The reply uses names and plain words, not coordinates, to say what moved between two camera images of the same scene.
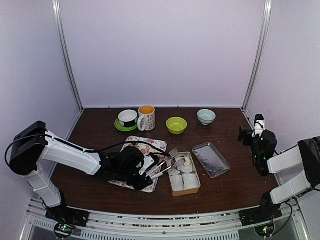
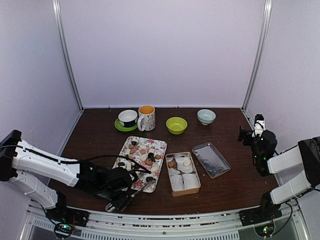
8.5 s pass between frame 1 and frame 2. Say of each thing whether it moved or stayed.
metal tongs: moved
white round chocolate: stayed
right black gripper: stayed
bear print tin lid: stayed
